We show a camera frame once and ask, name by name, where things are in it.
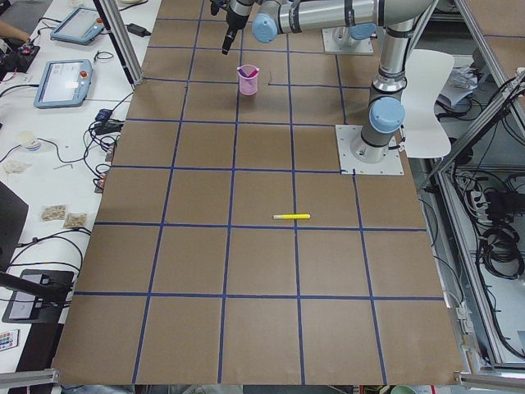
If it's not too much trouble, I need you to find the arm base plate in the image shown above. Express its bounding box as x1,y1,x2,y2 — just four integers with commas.
335,125,404,176
322,27,374,56

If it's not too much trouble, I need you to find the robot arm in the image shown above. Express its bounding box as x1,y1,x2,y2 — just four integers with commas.
211,1,433,164

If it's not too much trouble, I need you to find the pink mesh cup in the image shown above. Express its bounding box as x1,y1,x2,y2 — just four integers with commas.
237,64,260,96

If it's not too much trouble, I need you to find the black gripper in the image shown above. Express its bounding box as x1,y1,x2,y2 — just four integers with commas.
211,0,256,55

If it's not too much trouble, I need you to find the black power adapter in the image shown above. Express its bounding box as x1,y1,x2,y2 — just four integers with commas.
126,23,151,37

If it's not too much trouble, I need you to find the aluminium frame post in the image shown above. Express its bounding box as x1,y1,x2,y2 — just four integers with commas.
93,0,144,86

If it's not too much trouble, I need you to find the teach pendant tablet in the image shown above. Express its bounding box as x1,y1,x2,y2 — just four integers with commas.
34,59,93,109
50,7,104,45

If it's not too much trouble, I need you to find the yellow highlighter pen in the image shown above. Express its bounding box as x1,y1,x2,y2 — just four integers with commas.
272,213,311,220

